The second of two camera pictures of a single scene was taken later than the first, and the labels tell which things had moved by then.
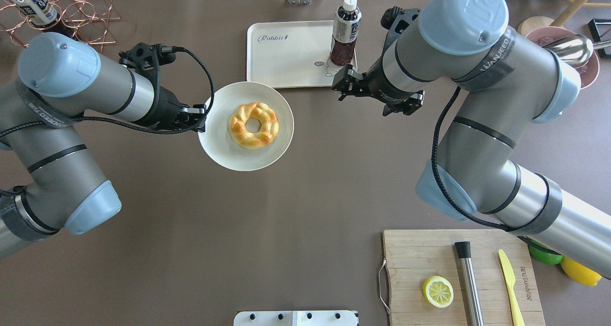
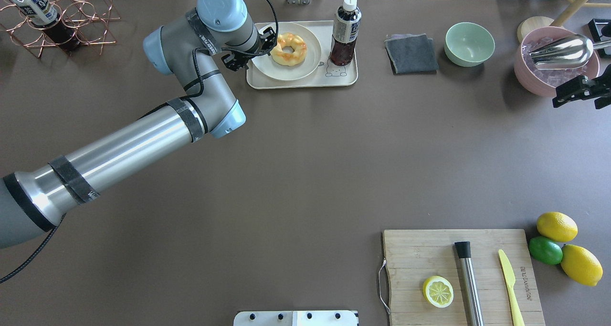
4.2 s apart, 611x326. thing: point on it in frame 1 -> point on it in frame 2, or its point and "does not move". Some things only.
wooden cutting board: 413,256 does not move
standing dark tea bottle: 345,30 does not move
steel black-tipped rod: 464,250 does not move
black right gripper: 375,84 -> 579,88
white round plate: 248,126 -> 297,54
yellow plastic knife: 517,318 does not move
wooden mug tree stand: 581,0 does not move
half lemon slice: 438,291 does not move
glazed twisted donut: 268,132 -> 281,57
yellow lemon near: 580,273 does not move
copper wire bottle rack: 83,9 does not move
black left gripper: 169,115 -> 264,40
